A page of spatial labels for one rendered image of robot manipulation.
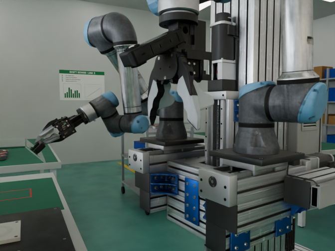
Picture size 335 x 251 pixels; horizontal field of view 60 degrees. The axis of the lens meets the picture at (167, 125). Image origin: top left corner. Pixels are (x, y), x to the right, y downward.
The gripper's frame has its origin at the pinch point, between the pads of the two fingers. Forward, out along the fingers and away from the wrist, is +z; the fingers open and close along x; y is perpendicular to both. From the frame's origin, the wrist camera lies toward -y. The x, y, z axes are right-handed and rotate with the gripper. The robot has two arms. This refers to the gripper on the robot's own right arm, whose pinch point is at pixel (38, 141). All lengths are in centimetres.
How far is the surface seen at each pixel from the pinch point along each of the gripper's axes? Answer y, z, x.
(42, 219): 10.6, 13.9, 24.4
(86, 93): -491, -112, 20
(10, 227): 16.6, 22.0, 18.3
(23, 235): 22.2, 19.2, 21.3
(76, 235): 24.4, 6.2, 31.4
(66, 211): -0.2, 6.7, 31.1
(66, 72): -490, -100, -36
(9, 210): -11.3, 25.1, 20.2
